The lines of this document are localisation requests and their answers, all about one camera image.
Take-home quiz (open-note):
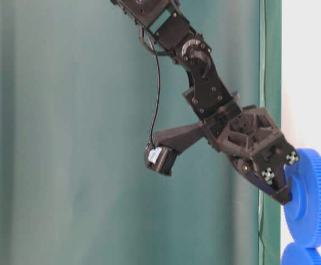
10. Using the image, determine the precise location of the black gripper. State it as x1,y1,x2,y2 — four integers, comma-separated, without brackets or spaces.
204,105,299,205

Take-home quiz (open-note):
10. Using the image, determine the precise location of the blue plastic gear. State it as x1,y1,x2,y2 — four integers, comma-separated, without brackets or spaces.
280,242,321,265
283,149,321,248

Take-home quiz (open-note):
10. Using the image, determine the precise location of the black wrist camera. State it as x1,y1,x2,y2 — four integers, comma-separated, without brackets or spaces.
143,143,178,176

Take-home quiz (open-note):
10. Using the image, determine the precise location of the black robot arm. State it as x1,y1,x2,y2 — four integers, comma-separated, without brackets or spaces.
114,1,299,205

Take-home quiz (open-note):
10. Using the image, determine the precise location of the white rectangular board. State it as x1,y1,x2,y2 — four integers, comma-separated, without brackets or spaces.
280,0,321,265

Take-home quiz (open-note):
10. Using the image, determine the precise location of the green backdrop curtain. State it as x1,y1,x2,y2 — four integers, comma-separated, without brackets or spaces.
0,1,281,264

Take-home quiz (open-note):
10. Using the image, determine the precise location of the black camera cable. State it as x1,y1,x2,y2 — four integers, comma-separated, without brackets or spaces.
138,26,161,147

